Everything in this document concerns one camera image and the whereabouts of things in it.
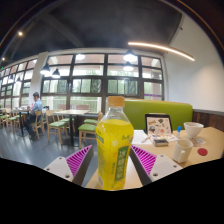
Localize wooden dining table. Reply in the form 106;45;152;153
53;109;90;146

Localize yellow drink bottle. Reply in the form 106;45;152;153
95;96;135;191

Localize green bench backrest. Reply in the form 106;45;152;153
123;99;194;132

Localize flat round red coaster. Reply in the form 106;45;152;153
197;147;209;157

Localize curved linear ceiling light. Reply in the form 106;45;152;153
127;41;196;62

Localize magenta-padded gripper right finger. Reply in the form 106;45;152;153
130;144;184;187

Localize person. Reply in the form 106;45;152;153
24;91;44;141

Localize wooden chairs with green seats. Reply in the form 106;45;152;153
0;108;104;148

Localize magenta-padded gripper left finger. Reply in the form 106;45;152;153
43;144;95;187

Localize black tablet with stickers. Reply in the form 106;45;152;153
144;113;174;135

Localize small dark box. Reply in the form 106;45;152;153
153;138;170;147

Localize black pendant lamps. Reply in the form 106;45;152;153
39;49;138;80

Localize white bowl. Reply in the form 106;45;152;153
183;121;205;139

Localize white mug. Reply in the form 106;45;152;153
172;139;194;164

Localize dark-framed window wall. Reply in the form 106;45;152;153
0;53;165;114

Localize printed sticker sheet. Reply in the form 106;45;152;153
150;133;178;143

